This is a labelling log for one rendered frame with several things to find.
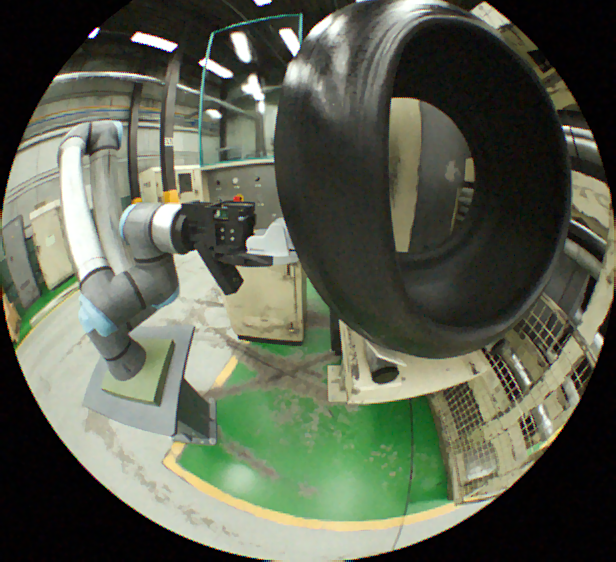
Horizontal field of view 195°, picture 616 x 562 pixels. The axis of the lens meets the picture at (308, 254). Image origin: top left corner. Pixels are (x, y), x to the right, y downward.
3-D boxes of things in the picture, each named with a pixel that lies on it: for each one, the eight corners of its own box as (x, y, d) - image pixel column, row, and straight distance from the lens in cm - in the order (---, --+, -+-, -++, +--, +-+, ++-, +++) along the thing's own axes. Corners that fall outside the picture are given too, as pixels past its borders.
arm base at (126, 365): (105, 377, 91) (89, 359, 86) (120, 344, 99) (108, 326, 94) (138, 383, 78) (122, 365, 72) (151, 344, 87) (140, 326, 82)
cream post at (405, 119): (337, 374, 133) (346, -29, 149) (357, 374, 135) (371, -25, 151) (338, 392, 128) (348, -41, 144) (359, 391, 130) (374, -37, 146)
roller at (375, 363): (362, 265, 56) (357, 277, 58) (349, 262, 54) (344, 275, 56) (405, 370, 31) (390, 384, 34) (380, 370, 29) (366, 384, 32)
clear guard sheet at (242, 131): (202, 167, 110) (212, 33, 153) (301, 157, 91) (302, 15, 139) (199, 167, 109) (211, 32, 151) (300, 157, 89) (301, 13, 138)
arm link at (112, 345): (95, 345, 90) (72, 305, 83) (124, 322, 90) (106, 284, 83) (106, 365, 77) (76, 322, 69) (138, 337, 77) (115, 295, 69)
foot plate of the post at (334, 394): (327, 366, 136) (328, 363, 133) (365, 365, 140) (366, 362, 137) (328, 402, 124) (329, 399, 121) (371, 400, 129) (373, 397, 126)
